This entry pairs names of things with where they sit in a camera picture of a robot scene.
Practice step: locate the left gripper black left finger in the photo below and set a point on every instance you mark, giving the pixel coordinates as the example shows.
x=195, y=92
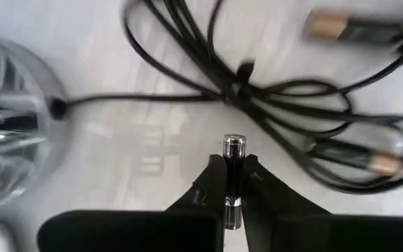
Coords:
x=135, y=231

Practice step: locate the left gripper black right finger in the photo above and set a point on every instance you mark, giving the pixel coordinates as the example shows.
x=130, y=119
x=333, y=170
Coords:
x=310, y=231

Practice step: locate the black silver-ended battery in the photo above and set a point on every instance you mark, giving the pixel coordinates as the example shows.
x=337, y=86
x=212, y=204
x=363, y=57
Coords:
x=234, y=150

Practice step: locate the black copper-top battery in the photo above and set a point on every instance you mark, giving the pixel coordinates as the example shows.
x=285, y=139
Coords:
x=345, y=154
x=362, y=31

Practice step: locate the chrome lamp socket base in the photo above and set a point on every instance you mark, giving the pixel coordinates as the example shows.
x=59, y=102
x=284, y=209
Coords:
x=12, y=122

